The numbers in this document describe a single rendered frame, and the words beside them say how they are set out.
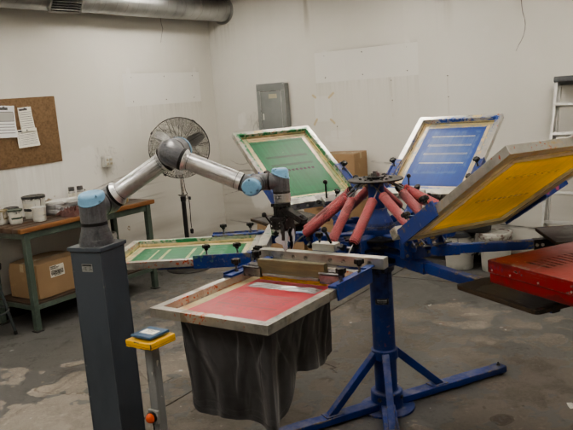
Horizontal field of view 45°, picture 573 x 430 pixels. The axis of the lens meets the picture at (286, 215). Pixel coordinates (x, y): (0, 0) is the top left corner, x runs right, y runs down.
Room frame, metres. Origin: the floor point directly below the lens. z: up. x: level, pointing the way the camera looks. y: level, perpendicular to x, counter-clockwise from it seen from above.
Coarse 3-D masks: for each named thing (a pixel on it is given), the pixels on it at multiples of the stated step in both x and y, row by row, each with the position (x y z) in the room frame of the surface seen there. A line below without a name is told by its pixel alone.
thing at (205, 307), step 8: (256, 280) 3.13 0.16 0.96; (264, 280) 3.12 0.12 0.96; (240, 288) 3.00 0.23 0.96; (248, 288) 2.99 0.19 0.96; (256, 288) 2.99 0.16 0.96; (264, 288) 2.98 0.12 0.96; (224, 296) 2.90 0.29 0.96; (200, 304) 2.81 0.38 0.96; (208, 304) 2.81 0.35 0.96; (208, 312) 2.69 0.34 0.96; (216, 312) 2.68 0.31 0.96; (224, 312) 2.67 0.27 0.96
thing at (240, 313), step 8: (320, 288) 2.91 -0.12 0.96; (288, 296) 2.83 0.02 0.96; (296, 296) 2.82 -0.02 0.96; (304, 296) 2.81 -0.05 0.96; (312, 296) 2.80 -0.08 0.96; (288, 304) 2.72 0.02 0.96; (296, 304) 2.71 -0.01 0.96; (232, 312) 2.66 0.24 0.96; (240, 312) 2.66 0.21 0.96; (248, 312) 2.65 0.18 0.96; (256, 312) 2.64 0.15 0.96; (264, 312) 2.63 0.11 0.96; (272, 312) 2.62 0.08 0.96; (280, 312) 2.62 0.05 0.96; (264, 320) 2.54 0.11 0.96
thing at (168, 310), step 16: (352, 272) 3.02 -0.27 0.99; (208, 288) 2.94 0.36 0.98; (336, 288) 2.77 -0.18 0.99; (160, 304) 2.74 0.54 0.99; (176, 304) 2.77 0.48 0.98; (304, 304) 2.59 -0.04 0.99; (320, 304) 2.66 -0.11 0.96; (176, 320) 2.62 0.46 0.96; (192, 320) 2.57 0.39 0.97; (208, 320) 2.52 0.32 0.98; (224, 320) 2.48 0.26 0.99; (240, 320) 2.45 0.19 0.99; (256, 320) 2.44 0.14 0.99; (272, 320) 2.42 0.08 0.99; (288, 320) 2.47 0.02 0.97
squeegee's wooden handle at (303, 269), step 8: (264, 264) 3.09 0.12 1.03; (272, 264) 3.07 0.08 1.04; (280, 264) 3.04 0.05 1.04; (288, 264) 3.02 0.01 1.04; (296, 264) 2.99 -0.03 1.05; (304, 264) 2.97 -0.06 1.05; (312, 264) 2.94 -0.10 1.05; (320, 264) 2.92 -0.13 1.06; (264, 272) 3.09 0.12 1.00; (272, 272) 3.07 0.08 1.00; (280, 272) 3.04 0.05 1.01; (288, 272) 3.02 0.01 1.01; (296, 272) 2.99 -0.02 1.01; (304, 272) 2.97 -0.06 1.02; (312, 272) 2.95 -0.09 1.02
